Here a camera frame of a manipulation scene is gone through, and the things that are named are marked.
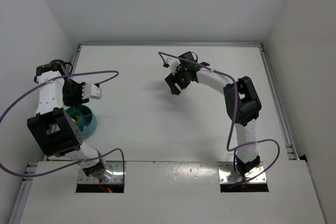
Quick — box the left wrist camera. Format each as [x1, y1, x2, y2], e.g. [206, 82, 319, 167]
[82, 83, 102, 100]

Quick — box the metal base plate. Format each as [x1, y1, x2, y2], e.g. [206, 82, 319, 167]
[218, 162, 268, 184]
[78, 161, 125, 185]

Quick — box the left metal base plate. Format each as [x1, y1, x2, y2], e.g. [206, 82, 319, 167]
[78, 161, 125, 185]

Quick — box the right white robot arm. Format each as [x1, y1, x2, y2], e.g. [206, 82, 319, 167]
[159, 51, 261, 176]

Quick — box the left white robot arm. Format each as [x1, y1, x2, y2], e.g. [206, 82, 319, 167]
[27, 60, 107, 181]

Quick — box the teal round divided container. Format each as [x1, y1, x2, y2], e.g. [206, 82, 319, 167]
[66, 105, 97, 140]

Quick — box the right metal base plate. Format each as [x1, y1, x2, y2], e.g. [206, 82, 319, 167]
[218, 162, 268, 184]

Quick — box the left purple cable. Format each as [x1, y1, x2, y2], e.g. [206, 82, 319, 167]
[0, 70, 125, 177]

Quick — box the yellow long lego brick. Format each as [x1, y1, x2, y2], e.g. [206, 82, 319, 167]
[71, 114, 81, 122]

